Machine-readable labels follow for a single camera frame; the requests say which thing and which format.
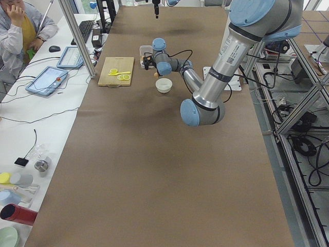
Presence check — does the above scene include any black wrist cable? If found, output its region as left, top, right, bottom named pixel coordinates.
left=143, top=49, right=193, bottom=68

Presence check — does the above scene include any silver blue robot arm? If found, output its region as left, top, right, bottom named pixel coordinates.
left=143, top=1, right=303, bottom=127
left=152, top=0, right=231, bottom=19

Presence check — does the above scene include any seated person grey jacket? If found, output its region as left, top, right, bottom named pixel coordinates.
left=1, top=1, right=58, bottom=84

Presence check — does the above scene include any blue teach pendant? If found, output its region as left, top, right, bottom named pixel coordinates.
left=25, top=66, right=68, bottom=96
left=57, top=46, right=83, bottom=69

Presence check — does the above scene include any yellow plastic knife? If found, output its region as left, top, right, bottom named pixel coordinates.
left=108, top=71, right=131, bottom=76

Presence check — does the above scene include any bamboo cutting board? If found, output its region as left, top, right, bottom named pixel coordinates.
left=98, top=57, right=135, bottom=87

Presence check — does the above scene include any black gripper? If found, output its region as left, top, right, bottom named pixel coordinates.
left=152, top=0, right=160, bottom=19
left=143, top=55, right=155, bottom=70

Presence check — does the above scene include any blue teach pendant far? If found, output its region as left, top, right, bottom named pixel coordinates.
left=57, top=46, right=83, bottom=69

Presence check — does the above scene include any lemon slice by blade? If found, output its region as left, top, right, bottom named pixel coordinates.
left=109, top=68, right=119, bottom=75

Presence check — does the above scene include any yellow cup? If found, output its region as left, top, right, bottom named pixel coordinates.
left=0, top=172, right=12, bottom=184

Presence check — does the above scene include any white ceramic bowl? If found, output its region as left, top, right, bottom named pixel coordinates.
left=155, top=78, right=173, bottom=93

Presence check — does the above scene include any black power adapter box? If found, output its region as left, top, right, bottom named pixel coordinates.
left=92, top=28, right=102, bottom=48

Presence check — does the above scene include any clear plastic egg box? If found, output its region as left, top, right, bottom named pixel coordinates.
left=139, top=45, right=153, bottom=69

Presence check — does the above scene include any red thermos bottle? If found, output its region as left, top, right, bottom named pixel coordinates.
left=1, top=204, right=38, bottom=226

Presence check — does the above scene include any grey cup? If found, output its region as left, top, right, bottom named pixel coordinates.
left=10, top=173, right=33, bottom=188

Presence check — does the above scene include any black computer mouse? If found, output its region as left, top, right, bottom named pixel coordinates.
left=48, top=45, right=61, bottom=53

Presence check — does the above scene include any black keyboard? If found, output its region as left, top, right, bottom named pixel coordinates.
left=79, top=20, right=95, bottom=43

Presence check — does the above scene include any small black square pad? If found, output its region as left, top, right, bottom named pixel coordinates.
left=14, top=157, right=29, bottom=167

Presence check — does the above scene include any light blue cup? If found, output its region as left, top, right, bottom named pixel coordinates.
left=0, top=190, right=22, bottom=206

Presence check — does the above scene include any lemon slice near handle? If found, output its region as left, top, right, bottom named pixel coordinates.
left=121, top=74, right=131, bottom=81

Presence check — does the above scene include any steel cylinder cup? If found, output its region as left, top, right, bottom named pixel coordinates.
left=34, top=156, right=52, bottom=178

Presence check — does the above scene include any green bowl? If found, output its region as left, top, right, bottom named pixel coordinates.
left=1, top=227, right=19, bottom=247

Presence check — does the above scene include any aluminium frame post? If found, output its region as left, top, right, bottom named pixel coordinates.
left=59, top=0, right=96, bottom=78

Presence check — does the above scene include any blue teach pendant near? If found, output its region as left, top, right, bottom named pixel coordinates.
left=25, top=66, right=68, bottom=96

